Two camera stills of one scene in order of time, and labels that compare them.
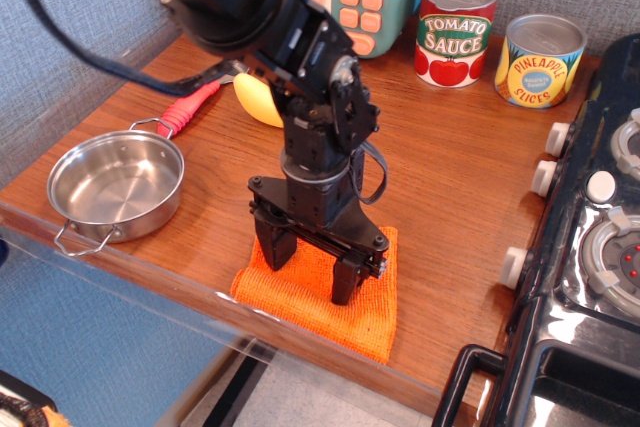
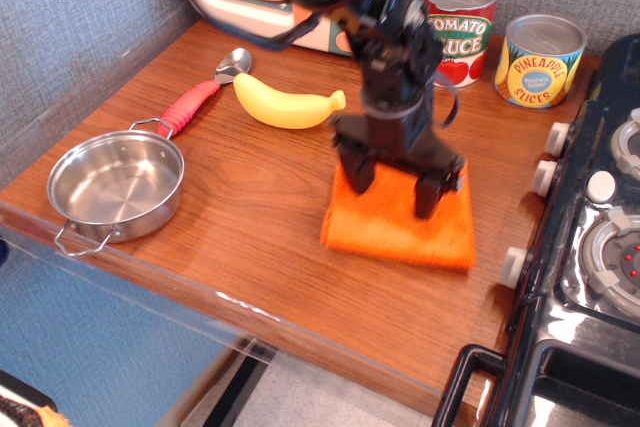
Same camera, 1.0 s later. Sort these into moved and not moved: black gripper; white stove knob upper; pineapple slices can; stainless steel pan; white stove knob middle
Moved: black gripper
Not moved: white stove knob middle; pineapple slices can; white stove knob upper; stainless steel pan
